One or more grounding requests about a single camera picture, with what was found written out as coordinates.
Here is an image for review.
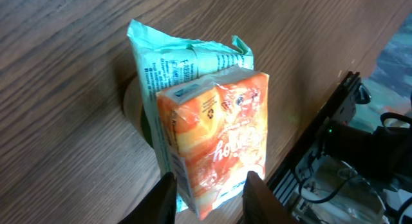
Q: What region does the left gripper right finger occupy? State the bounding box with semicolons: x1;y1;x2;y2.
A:
242;171;298;224

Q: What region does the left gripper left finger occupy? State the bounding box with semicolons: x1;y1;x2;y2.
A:
118;172;177;224

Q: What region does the teal wet wipes pack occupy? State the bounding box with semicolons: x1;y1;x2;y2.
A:
126;19;255;213

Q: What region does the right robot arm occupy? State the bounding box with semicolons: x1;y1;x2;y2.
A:
321;123;411;184

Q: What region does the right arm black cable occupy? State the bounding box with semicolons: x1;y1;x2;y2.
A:
297;174;361;205

